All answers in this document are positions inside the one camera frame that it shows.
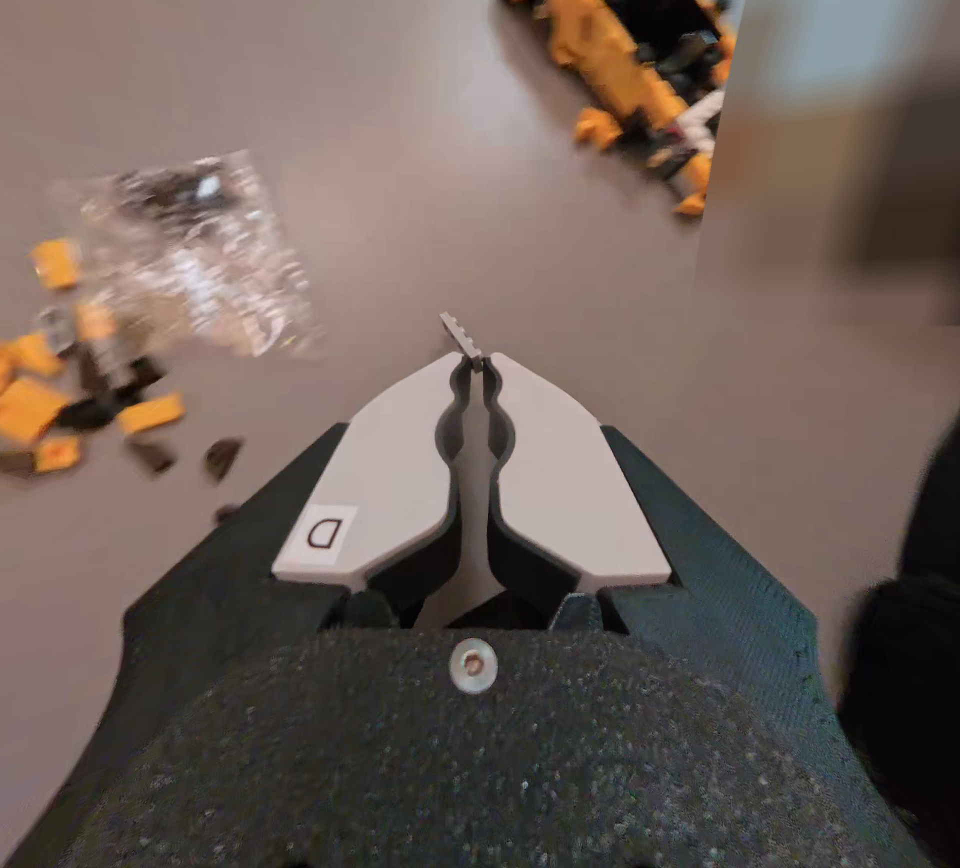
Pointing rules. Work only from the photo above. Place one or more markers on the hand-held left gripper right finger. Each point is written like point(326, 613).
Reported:
point(577, 500)

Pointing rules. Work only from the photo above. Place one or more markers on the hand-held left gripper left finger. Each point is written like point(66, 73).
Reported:
point(375, 485)

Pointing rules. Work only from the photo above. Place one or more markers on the grey lego plate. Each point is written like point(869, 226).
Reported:
point(459, 335)

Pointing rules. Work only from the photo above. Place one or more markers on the pile of small lego pieces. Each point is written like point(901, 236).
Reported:
point(30, 410)

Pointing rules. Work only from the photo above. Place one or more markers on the yellow lego car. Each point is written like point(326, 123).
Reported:
point(592, 28)

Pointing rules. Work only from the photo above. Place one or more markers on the clear plastic bag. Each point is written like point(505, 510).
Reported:
point(195, 260)

